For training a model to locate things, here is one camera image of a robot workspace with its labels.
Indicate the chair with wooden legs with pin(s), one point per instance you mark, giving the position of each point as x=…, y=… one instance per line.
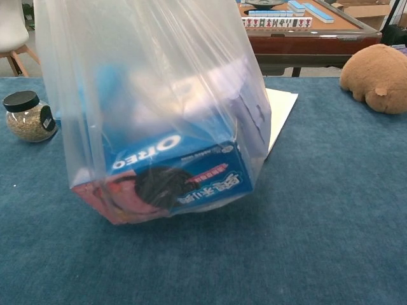
x=12, y=28

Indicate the blue table mat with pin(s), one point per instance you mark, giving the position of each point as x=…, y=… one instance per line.
x=318, y=222

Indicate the brown mahjong table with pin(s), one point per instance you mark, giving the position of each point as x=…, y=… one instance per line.
x=318, y=44

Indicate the cardboard box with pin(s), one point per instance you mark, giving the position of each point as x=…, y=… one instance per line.
x=365, y=8

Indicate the clear plastic bag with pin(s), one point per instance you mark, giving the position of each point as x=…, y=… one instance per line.
x=143, y=63

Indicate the face-up mahjong tile row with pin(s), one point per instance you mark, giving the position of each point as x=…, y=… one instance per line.
x=280, y=22

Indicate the blue Oreo cookie box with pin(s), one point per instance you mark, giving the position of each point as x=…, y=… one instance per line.
x=197, y=171

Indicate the glass jar black lid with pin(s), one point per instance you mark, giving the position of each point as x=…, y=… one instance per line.
x=27, y=120

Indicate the white blue paper package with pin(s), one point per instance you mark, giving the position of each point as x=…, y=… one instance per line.
x=254, y=124

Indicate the brown plush toy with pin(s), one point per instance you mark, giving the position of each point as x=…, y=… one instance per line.
x=378, y=73

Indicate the small blue carton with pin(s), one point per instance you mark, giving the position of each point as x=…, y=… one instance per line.
x=111, y=95

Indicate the cream paper sheets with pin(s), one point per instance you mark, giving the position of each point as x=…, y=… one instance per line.
x=281, y=114

